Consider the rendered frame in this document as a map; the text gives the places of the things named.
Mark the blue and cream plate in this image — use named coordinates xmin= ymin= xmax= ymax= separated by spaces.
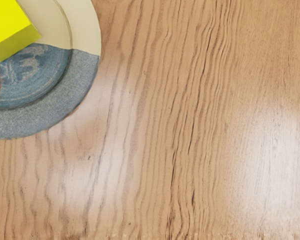
xmin=0 ymin=0 xmax=102 ymax=141

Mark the yellow block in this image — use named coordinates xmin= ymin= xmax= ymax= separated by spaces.
xmin=0 ymin=0 xmax=43 ymax=63

